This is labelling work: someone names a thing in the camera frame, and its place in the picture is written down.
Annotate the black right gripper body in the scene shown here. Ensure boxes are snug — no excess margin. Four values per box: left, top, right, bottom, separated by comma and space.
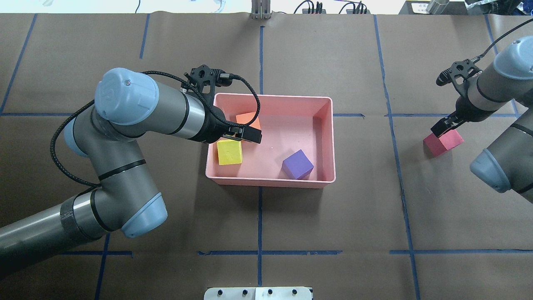
454, 97, 479, 124

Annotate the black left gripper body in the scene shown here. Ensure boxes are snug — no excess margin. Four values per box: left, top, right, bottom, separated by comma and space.
202, 106, 227, 144

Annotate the orange foam block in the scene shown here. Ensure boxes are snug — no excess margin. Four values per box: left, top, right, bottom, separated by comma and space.
235, 112, 262, 130

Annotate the yellow foam block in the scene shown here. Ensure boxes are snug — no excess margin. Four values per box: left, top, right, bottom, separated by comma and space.
216, 139, 242, 165

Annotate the red foam block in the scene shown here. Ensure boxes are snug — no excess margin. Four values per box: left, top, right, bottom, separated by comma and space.
423, 129, 464, 158

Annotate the purple foam block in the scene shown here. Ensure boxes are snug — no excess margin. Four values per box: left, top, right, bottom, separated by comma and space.
281, 149, 314, 179

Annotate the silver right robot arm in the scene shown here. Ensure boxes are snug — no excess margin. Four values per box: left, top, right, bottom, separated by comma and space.
431, 35, 533, 202

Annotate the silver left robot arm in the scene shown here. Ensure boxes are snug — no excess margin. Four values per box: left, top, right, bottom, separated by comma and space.
0, 65, 262, 278

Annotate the pink plastic bin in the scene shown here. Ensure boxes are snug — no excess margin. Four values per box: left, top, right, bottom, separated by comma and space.
205, 95, 336, 188

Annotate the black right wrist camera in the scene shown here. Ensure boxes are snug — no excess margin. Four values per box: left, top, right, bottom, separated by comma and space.
436, 57, 481, 87

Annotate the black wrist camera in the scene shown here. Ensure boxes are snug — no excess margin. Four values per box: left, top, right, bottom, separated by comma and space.
181, 65, 233, 96
436, 57, 481, 87

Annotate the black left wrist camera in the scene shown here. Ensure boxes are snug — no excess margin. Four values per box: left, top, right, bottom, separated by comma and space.
181, 65, 233, 96

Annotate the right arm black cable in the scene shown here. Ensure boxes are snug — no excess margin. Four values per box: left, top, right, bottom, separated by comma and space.
473, 17, 533, 63

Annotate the aluminium frame post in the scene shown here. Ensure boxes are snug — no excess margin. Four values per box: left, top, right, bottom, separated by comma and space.
250, 0, 272, 20

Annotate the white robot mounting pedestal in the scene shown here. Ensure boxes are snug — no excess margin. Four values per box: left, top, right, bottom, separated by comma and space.
203, 286, 314, 300

